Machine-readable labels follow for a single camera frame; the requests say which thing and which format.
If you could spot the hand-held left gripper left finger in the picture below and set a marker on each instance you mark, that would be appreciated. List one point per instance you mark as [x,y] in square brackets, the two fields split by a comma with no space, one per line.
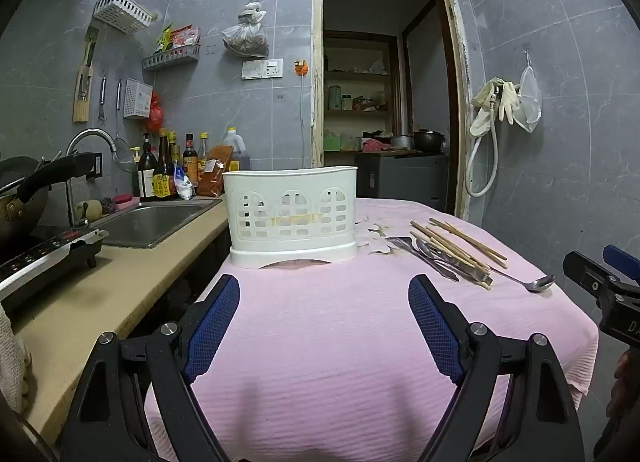
[214,329]

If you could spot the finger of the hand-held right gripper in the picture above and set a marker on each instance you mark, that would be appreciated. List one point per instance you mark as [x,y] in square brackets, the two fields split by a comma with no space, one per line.
[620,257]
[590,274]

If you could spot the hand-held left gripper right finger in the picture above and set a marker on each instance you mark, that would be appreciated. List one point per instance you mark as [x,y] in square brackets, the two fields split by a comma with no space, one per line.
[436,329]

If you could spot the small metal spoon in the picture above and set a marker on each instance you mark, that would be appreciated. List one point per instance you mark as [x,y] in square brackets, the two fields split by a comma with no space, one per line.
[437,256]
[423,248]

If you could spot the bundle of wooden chopsticks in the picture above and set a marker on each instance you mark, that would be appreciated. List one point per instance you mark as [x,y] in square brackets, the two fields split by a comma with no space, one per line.
[452,252]

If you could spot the metal fork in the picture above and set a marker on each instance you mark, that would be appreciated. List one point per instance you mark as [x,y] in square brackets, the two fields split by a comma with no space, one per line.
[400,243]

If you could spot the white plastic utensil holder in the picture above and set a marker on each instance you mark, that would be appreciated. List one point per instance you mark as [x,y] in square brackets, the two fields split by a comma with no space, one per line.
[290,212]

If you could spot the person's right hand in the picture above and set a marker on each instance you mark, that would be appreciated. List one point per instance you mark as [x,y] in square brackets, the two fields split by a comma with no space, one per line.
[622,374]

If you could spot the white flower-shaped patch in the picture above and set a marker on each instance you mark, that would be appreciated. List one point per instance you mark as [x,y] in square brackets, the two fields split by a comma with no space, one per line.
[372,239]

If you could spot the pink tablecloth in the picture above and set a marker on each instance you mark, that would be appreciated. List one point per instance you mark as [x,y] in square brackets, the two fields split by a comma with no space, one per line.
[325,347]

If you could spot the beige kitchen counter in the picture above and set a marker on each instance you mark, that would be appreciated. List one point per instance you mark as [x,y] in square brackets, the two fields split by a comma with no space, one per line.
[100,287]

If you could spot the stainless steel sink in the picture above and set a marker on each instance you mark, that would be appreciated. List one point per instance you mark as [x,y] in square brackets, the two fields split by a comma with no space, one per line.
[150,222]

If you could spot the white and blue salt bag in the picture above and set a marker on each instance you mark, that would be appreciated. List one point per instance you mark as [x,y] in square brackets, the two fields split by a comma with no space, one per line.
[184,184]

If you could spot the grey cabinet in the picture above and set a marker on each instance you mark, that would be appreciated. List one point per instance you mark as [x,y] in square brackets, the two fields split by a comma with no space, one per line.
[400,176]

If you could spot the red chili powder packet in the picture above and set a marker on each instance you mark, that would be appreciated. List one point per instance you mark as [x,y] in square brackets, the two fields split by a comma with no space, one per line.
[214,171]

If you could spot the pink sponge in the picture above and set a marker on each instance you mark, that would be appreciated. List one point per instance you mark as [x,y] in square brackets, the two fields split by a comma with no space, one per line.
[125,199]

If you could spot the dark scouring ball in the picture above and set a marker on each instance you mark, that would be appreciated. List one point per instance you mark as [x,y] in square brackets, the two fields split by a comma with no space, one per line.
[107,205]

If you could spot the tall soy sauce bottle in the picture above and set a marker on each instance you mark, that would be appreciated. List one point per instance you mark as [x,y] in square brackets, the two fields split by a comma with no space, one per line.
[163,171]

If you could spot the tan loofah scrubber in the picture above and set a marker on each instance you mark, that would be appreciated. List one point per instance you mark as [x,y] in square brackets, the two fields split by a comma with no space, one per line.
[87,212]

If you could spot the dark red-capped sauce bottle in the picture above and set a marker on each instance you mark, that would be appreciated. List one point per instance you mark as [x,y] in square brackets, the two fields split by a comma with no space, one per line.
[190,156]

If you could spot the clear yellow-capped bottle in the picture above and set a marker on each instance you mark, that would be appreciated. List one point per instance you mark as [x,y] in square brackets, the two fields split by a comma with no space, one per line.
[203,149]

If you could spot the hanging white mesh bag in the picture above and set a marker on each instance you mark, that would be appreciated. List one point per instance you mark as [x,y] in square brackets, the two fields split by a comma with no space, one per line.
[527,101]

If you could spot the black induction cooker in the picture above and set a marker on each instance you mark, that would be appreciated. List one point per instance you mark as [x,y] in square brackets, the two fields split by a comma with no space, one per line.
[45,257]

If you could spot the large cooking oil jug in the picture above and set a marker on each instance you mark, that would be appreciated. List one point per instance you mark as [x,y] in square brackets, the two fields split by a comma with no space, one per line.
[237,146]

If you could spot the dark cooking pot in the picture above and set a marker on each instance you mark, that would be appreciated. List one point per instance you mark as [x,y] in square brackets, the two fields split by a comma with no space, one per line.
[429,140]

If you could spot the steel pot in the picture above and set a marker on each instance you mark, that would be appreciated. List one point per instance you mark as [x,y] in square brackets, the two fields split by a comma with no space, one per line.
[401,141]

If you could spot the yellow-capped sauce bottle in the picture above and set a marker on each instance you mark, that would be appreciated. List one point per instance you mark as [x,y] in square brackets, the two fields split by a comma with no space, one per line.
[173,141]

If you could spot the pink cloth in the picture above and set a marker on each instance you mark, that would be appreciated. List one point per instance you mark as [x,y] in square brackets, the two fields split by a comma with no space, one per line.
[374,145]

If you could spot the cream rubber gloves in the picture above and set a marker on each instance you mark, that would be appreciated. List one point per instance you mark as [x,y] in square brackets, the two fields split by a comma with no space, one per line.
[487,101]

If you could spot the beige towel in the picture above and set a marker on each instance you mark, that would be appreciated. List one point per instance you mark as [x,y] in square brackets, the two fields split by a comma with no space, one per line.
[11,357]

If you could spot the green box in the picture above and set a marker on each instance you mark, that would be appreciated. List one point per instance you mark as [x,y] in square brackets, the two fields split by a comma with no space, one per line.
[332,142]

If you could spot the red plastic bag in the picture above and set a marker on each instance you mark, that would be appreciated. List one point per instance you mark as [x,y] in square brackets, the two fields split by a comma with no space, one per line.
[157,114]

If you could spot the curved metal faucet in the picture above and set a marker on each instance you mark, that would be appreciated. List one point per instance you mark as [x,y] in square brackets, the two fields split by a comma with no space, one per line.
[90,133]

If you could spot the glass jar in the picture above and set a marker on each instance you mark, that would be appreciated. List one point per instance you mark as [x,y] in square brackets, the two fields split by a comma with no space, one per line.
[347,102]

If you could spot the green thermos bottle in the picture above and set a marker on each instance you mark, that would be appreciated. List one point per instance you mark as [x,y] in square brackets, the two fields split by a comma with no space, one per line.
[334,97]

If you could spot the metal peeler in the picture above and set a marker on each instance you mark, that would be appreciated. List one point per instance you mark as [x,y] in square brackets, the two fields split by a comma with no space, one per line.
[103,96]

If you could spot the wooden shelf unit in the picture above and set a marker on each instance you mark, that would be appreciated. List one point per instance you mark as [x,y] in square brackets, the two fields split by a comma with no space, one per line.
[357,74]

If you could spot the red seasoning packets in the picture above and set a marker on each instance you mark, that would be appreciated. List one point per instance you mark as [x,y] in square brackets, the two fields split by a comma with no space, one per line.
[185,36]

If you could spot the hanging clear plastic bag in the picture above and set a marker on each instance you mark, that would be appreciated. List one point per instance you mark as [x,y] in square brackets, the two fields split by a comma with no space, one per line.
[245,36]

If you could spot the yellow snack packet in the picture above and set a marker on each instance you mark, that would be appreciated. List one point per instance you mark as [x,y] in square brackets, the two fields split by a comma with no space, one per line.
[162,39]

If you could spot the black wall outlet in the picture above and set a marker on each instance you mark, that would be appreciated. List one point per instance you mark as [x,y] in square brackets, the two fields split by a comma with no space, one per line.
[97,164]

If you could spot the white perforated wall box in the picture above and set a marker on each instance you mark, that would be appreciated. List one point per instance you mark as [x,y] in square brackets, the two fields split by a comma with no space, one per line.
[137,99]

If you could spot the white wall switch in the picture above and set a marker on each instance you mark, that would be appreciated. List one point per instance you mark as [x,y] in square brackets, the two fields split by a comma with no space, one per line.
[251,70]

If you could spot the white wall socket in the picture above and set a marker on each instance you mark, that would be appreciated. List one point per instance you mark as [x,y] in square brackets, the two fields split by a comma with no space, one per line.
[272,68]

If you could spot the grey wall shelf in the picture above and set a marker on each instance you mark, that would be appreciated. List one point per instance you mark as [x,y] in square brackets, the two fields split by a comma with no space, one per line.
[170,59]

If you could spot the wooden wall knife holder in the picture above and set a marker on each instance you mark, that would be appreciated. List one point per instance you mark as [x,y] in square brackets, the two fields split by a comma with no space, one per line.
[84,86]

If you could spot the wooden door frame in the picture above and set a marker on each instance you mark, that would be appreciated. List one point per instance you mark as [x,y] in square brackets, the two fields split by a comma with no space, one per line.
[316,66]

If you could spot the white wall basket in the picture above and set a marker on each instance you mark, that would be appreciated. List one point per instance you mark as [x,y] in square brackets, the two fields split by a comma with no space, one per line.
[122,11]

